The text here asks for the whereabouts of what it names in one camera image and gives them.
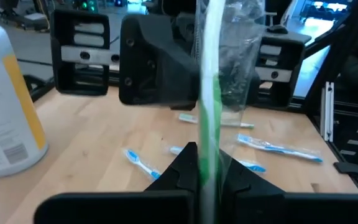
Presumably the silver aluminium extrusion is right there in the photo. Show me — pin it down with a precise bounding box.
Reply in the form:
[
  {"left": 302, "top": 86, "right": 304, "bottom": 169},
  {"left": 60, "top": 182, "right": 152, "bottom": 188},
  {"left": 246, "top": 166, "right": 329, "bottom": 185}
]
[{"left": 319, "top": 81, "right": 335, "bottom": 142}]

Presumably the blue white toothbrush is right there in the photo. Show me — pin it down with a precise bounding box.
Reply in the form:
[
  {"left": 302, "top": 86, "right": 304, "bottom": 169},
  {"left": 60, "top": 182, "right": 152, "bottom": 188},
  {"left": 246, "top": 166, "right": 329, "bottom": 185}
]
[
  {"left": 236, "top": 133, "right": 324, "bottom": 164},
  {"left": 166, "top": 144, "right": 267, "bottom": 174},
  {"left": 122, "top": 147, "right": 162, "bottom": 182}
]

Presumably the black computer mouse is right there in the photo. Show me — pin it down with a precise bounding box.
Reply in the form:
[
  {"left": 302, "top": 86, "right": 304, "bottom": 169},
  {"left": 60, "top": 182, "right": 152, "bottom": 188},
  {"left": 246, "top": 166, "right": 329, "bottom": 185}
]
[{"left": 266, "top": 24, "right": 289, "bottom": 34}]

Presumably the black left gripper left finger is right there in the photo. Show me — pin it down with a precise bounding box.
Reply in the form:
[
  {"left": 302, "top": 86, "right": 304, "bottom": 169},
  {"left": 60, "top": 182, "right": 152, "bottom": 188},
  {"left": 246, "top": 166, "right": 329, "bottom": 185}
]
[{"left": 145, "top": 142, "right": 201, "bottom": 193}]

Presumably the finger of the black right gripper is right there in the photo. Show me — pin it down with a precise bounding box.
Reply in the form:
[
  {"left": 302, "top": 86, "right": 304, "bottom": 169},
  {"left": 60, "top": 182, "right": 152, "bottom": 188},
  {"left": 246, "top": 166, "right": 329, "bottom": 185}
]
[
  {"left": 224, "top": 62, "right": 260, "bottom": 113},
  {"left": 119, "top": 13, "right": 201, "bottom": 110}
]

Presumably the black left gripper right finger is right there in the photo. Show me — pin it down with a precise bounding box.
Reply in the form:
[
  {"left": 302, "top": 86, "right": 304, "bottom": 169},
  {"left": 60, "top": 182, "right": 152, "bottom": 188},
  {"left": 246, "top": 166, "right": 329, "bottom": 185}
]
[{"left": 219, "top": 148, "right": 285, "bottom": 200}]

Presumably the green white toothbrush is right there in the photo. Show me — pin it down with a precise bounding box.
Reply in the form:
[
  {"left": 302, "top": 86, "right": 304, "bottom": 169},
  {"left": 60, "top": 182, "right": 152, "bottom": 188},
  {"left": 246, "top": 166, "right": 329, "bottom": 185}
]
[
  {"left": 178, "top": 112, "right": 256, "bottom": 129},
  {"left": 196, "top": 0, "right": 269, "bottom": 224}
]

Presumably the white yellow wipes canister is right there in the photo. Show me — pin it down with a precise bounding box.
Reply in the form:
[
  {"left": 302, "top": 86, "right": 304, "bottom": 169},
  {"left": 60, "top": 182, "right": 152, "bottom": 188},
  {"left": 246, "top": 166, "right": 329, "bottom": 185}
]
[{"left": 0, "top": 20, "right": 49, "bottom": 178}]

